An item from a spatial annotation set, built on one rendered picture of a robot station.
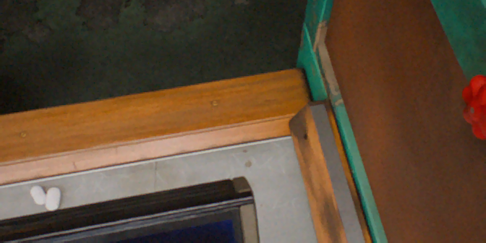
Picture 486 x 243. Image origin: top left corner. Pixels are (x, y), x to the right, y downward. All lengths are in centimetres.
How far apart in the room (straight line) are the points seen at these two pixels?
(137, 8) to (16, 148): 117
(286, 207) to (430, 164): 36
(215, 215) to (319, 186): 32
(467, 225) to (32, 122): 69
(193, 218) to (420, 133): 24
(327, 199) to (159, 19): 134
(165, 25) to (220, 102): 108
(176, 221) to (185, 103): 45
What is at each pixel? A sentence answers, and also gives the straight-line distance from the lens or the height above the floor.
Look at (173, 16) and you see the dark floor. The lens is 197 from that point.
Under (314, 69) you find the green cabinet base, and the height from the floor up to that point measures 82.
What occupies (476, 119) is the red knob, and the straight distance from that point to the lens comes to 38.
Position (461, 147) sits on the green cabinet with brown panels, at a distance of 48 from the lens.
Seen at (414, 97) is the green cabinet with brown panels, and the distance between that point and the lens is 54.
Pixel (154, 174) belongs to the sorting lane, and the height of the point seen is 74.
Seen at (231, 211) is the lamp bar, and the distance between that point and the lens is 46.
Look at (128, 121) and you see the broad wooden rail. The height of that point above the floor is 76.
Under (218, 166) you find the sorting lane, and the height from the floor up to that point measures 74.
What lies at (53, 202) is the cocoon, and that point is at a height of 76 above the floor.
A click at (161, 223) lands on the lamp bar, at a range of 46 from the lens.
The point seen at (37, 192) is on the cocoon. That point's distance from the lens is 89.
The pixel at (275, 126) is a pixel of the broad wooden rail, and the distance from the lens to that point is 88.
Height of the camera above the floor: 155
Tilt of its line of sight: 62 degrees down
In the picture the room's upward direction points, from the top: straight up
